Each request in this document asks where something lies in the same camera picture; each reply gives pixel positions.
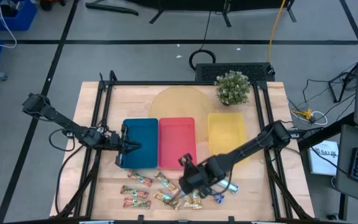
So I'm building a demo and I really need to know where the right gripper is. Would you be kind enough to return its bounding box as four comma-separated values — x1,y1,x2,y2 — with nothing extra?
178,152,227,196

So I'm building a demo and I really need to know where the black coiled floor cable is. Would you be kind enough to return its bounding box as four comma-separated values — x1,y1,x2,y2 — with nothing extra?
188,11,217,71

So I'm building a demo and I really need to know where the black perforated computer case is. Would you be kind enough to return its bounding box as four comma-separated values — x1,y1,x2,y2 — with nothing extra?
195,62,275,83

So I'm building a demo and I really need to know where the grey keyboard desk panel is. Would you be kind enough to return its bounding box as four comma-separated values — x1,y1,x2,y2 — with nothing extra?
335,123,358,207

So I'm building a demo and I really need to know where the black backdrop panel stand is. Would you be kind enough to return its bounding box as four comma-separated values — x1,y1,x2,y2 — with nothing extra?
85,0,298,28

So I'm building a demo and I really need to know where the white paper booklet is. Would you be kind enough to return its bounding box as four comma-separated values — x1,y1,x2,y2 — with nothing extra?
308,139,340,177

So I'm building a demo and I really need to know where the yellow plastic bin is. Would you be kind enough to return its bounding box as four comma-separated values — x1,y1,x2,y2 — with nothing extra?
207,112,250,166

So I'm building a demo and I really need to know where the yellow power plug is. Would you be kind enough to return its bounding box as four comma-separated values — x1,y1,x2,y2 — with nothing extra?
291,108,313,121

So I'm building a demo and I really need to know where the small potted green plant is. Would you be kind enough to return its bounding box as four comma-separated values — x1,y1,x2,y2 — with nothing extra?
213,70,252,106

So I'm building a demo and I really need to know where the yellow hanging cable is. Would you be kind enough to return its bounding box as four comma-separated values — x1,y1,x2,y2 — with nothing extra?
266,0,287,63

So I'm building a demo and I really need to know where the blue plastic bin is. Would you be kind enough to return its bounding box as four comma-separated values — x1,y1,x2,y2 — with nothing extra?
116,118,160,169

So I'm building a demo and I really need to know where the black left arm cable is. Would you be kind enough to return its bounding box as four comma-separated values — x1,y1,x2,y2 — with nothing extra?
48,128,85,215

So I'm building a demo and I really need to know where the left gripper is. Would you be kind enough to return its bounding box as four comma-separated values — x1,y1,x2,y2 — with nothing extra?
104,124,142,166

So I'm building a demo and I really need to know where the large blue storage crate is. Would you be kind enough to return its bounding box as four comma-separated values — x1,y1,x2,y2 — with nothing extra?
0,0,38,32

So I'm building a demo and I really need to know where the black floor cable bundle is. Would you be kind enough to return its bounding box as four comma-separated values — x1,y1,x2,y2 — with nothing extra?
286,62,358,125

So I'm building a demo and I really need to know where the red plastic bin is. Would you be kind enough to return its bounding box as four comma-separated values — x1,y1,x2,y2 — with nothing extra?
158,116,198,170

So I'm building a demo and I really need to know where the round yellow placemat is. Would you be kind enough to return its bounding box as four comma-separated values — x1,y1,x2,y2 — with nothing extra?
149,85,216,144

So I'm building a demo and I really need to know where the black metal table frame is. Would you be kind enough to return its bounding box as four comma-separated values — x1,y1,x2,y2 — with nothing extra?
50,70,315,222

